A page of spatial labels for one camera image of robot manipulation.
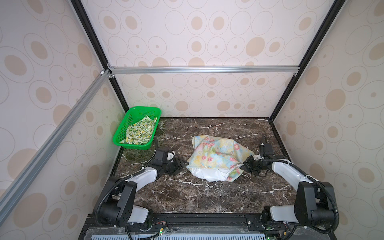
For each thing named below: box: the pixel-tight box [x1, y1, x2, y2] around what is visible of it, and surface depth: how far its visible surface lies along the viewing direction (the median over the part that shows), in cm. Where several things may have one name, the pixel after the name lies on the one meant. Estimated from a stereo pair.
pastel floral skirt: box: [186, 135, 256, 182], surface depth 92 cm
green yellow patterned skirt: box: [120, 115, 158, 145], surface depth 108 cm
